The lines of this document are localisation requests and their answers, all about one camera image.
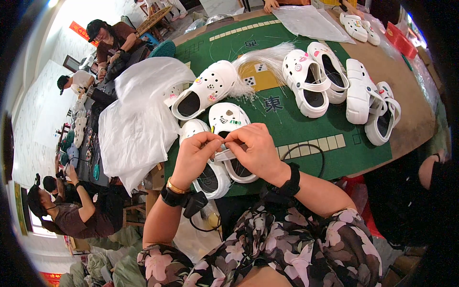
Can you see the heap of white plastic bags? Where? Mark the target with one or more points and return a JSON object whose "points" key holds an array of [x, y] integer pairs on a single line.
{"points": [[136, 122]]}

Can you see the green printed table mat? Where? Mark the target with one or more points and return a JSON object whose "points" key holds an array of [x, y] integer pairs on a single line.
{"points": [[287, 136]]}

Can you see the person's left hand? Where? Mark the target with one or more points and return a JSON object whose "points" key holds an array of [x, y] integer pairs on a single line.
{"points": [[188, 161]]}

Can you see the person's right hand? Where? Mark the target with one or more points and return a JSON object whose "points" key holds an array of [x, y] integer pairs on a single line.
{"points": [[261, 154]]}

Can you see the white clog with colourful charms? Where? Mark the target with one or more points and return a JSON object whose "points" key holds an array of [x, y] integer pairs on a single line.
{"points": [[211, 84]]}

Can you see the wooden chair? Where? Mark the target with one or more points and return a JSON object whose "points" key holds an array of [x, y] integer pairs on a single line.
{"points": [[134, 211]]}

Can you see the red packet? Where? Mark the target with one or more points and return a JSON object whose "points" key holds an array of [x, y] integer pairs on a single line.
{"points": [[401, 40]]}

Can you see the white clog with pink charms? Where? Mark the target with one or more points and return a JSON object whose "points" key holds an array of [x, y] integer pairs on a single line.
{"points": [[331, 68], [301, 79]]}

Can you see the small white clog with charms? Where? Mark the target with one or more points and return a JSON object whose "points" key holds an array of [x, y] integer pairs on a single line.
{"points": [[353, 25], [372, 34]]}

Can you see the teal clog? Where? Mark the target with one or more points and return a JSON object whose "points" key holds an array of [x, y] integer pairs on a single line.
{"points": [[163, 49]]}

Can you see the green pen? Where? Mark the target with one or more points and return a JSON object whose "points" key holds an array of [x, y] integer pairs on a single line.
{"points": [[407, 62]]}

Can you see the white platform clog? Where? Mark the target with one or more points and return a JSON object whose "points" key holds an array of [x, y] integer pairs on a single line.
{"points": [[358, 93], [383, 125]]}

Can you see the white clog with green label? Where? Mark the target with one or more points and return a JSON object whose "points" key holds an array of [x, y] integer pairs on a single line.
{"points": [[229, 118]]}

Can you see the clear plastic bag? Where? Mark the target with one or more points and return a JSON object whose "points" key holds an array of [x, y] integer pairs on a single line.
{"points": [[195, 240]]}

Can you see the white clog with plain toe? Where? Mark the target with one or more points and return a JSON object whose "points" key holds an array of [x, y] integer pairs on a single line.
{"points": [[211, 179]]}

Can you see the bundle of white plastic ties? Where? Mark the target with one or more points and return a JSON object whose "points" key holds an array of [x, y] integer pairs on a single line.
{"points": [[263, 59]]}

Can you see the person's body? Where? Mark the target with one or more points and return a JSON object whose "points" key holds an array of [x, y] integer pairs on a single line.
{"points": [[287, 247]]}

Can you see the red wall banner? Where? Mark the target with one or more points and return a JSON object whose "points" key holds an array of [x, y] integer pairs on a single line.
{"points": [[82, 33]]}

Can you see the stack of clear plastic bags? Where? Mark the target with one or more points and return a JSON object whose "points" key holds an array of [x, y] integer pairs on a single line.
{"points": [[308, 23]]}

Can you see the black wrist band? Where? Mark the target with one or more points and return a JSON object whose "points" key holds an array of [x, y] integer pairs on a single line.
{"points": [[287, 184], [174, 197]]}

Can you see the side table with clogs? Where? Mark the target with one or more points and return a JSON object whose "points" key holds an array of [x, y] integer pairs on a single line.
{"points": [[84, 143]]}

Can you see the red plastic stool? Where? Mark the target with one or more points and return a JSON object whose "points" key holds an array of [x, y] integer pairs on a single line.
{"points": [[362, 201]]}

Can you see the heap of green sacks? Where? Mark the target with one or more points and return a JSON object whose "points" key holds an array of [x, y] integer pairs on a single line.
{"points": [[107, 262]]}

